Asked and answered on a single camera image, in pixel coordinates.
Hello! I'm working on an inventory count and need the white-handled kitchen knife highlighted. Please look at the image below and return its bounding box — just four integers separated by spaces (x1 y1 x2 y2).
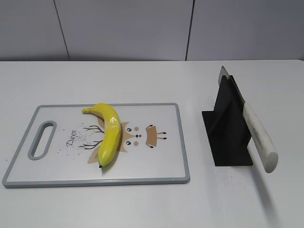
218 66 278 173

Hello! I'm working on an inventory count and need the yellow plastic banana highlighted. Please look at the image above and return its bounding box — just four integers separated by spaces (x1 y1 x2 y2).
82 103 122 168

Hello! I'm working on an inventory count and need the white grey-rimmed cutting board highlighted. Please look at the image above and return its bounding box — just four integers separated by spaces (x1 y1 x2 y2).
2 103 190 188

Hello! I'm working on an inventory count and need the black knife stand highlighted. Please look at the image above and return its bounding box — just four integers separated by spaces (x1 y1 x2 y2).
202 76 253 166

